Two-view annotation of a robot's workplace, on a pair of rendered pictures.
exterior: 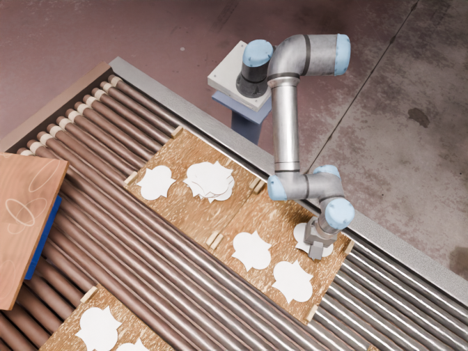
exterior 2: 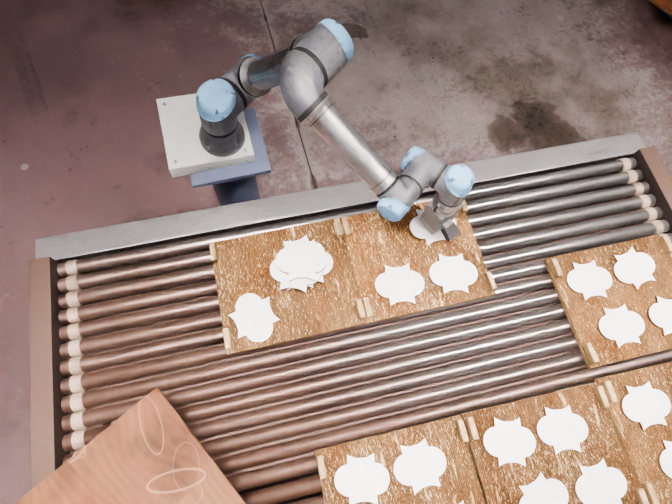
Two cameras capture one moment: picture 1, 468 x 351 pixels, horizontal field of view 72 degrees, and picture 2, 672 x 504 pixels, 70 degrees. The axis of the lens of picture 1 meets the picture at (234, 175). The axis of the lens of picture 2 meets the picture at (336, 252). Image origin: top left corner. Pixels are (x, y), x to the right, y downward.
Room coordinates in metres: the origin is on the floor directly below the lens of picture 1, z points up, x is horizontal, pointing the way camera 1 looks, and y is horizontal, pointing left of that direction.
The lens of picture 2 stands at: (0.15, 0.41, 2.31)
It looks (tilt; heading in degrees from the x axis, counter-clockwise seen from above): 69 degrees down; 307
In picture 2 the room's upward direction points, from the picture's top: 9 degrees clockwise
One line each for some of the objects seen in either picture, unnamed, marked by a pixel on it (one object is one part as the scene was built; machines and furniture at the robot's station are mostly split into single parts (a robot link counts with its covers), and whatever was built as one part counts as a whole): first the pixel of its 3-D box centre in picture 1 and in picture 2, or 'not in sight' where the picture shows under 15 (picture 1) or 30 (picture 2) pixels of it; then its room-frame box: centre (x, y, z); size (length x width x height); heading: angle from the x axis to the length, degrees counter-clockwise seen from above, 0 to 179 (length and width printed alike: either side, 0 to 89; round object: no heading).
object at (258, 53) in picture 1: (258, 60); (218, 105); (1.04, -0.05, 1.08); 0.13 x 0.12 x 0.14; 100
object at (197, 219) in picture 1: (193, 183); (286, 282); (0.51, 0.15, 0.93); 0.41 x 0.35 x 0.02; 59
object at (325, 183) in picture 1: (322, 185); (420, 170); (0.43, -0.27, 1.21); 0.11 x 0.11 x 0.08; 10
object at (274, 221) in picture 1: (282, 246); (415, 256); (0.30, -0.20, 0.93); 0.41 x 0.35 x 0.02; 59
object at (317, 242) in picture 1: (319, 238); (445, 217); (0.31, -0.30, 1.05); 0.12 x 0.09 x 0.16; 172
